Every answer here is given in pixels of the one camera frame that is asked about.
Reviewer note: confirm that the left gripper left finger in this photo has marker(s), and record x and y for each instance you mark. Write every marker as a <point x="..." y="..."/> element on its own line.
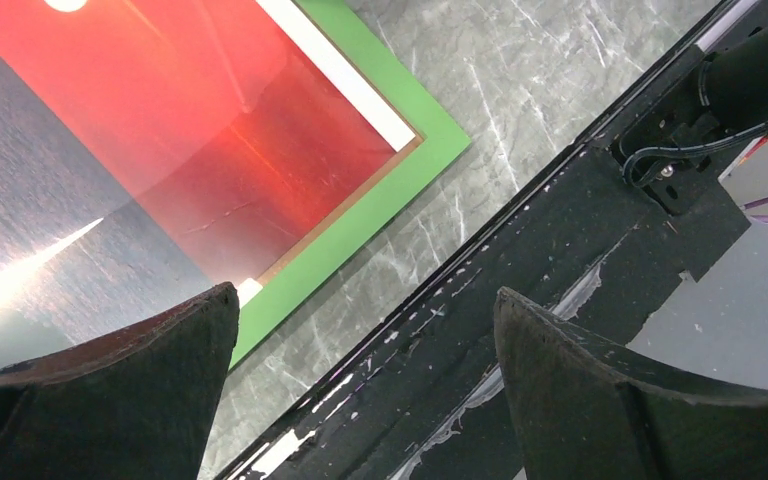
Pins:
<point x="136" y="403"/>

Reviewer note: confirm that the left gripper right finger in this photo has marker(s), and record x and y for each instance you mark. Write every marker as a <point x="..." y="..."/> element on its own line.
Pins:
<point x="585" y="407"/>

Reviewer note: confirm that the green wooden photo frame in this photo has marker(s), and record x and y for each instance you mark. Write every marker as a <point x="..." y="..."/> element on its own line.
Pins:
<point x="382" y="89"/>

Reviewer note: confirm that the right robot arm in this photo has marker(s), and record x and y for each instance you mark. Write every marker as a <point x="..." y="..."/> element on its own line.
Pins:
<point x="733" y="83"/>

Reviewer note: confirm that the red sunset photo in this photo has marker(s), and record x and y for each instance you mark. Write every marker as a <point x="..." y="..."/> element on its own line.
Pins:
<point x="149" y="149"/>

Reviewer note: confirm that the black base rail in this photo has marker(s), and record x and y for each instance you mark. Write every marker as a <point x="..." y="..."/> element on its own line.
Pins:
<point x="422" y="395"/>

